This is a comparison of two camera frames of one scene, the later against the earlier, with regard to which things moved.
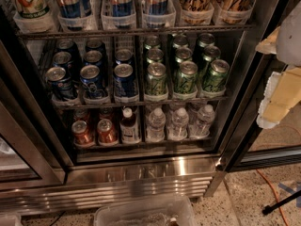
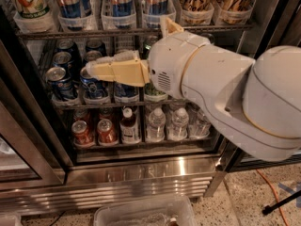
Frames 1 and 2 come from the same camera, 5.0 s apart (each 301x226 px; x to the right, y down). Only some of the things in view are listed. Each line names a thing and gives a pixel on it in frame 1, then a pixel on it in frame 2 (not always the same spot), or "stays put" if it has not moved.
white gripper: (290, 38) to (169, 63)
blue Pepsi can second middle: (92, 57) stays put
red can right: (107, 135) stays put
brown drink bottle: (129, 127) stays put
